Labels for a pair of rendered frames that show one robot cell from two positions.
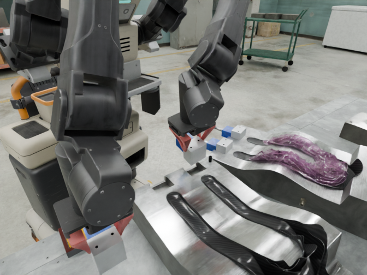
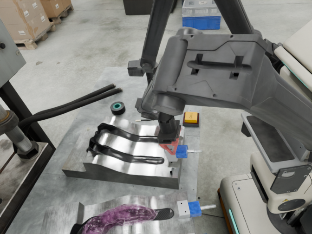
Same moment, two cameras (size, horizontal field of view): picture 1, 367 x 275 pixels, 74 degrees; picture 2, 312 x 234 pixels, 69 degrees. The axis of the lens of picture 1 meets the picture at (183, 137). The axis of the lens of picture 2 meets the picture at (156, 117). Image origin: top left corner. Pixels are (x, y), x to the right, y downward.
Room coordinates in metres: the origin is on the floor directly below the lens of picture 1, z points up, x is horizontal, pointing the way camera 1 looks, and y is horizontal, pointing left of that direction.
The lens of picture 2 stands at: (0.91, -0.37, 1.64)
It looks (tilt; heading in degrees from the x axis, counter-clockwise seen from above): 44 degrees down; 143
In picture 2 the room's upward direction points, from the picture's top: 9 degrees counter-clockwise
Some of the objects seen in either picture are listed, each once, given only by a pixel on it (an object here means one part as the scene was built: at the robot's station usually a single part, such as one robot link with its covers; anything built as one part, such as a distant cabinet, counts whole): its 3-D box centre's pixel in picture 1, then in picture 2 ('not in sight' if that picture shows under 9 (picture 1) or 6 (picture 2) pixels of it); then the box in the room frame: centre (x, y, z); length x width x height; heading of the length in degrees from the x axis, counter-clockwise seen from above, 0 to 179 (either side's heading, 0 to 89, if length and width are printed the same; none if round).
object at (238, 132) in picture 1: (226, 131); not in sight; (0.79, -0.16, 0.86); 0.13 x 0.05 x 0.05; 54
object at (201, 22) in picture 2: not in sight; (201, 18); (-1.47, 2.65, 0.11); 0.61 x 0.41 x 0.22; 34
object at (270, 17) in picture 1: (271, 38); not in sight; (4.84, -1.64, 0.50); 0.98 x 0.55 x 1.01; 59
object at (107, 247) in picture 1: (97, 231); not in sight; (0.29, 0.16, 0.93); 0.13 x 0.05 x 0.05; 37
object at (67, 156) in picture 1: (84, 162); (150, 69); (0.25, 0.13, 1.12); 0.07 x 0.06 x 0.07; 36
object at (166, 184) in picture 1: (161, 189); (177, 143); (0.46, 0.06, 0.87); 0.05 x 0.05 x 0.04; 36
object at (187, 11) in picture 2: not in sight; (202, 7); (-1.47, 2.65, 0.28); 0.61 x 0.41 x 0.15; 34
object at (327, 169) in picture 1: (300, 153); (118, 233); (0.59, -0.35, 0.90); 0.26 x 0.18 x 0.08; 54
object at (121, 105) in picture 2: not in sight; (118, 108); (0.01, 0.05, 0.82); 0.08 x 0.08 x 0.04
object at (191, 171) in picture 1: (194, 173); (174, 164); (0.53, -0.03, 0.87); 0.05 x 0.05 x 0.04; 36
